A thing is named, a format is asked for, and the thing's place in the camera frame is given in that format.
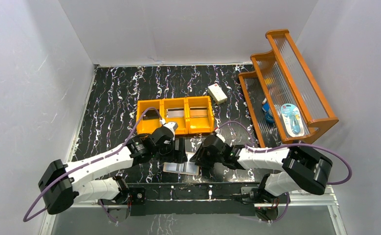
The yellow bin middle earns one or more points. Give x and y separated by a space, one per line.
168 103

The yellow bin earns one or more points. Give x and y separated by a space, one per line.
148 126
168 103
202 124

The yellow bin right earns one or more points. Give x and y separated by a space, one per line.
202 124

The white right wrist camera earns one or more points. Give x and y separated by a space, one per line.
217 133

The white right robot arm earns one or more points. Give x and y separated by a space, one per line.
299 165

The beige leather card holder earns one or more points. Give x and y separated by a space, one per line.
182 165

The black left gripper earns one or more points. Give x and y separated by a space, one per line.
178 148

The silver card in bin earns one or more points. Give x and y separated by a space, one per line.
198 112

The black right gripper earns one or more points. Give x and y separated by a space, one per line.
202 155

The orange wooden display shelf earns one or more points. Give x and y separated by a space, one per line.
282 76

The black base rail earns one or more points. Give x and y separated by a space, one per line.
202 198

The blue item on shelf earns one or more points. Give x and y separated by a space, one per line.
267 112

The small white box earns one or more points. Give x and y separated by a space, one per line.
217 93

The yellow bin left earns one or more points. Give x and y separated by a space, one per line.
148 126

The black VIP card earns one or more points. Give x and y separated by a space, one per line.
151 114

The blue packaged item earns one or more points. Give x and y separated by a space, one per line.
292 120

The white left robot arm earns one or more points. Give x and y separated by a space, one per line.
64 184

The white card stack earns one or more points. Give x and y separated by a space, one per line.
175 113

